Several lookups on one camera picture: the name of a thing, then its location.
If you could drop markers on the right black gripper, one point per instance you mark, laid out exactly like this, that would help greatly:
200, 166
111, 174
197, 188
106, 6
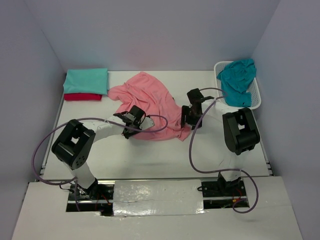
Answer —
186, 110

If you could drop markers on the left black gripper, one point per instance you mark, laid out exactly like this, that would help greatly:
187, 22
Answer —
127, 135

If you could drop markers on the pink t shirt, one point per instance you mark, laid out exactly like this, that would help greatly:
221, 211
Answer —
149, 94

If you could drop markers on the red t shirt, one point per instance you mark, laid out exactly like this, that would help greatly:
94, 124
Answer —
82, 97

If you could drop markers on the mint green t shirt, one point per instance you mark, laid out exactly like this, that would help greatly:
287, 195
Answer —
89, 81

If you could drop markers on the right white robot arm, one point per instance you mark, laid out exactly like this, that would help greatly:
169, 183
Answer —
240, 133

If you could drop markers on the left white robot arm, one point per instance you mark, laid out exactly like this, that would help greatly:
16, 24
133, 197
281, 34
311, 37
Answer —
74, 143

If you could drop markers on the teal blue t shirt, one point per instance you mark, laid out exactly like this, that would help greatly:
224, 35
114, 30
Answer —
236, 78

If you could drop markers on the white plastic laundry basket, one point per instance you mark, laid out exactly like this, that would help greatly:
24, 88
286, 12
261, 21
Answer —
253, 88

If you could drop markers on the silver tape patch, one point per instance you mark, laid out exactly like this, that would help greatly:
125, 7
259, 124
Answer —
157, 198

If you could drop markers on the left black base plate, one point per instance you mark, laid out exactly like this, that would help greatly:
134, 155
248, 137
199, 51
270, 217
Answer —
101, 201

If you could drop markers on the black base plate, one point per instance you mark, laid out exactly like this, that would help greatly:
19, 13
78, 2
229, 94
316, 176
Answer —
101, 201
214, 197

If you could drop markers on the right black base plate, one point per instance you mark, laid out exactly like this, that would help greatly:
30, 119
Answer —
214, 197

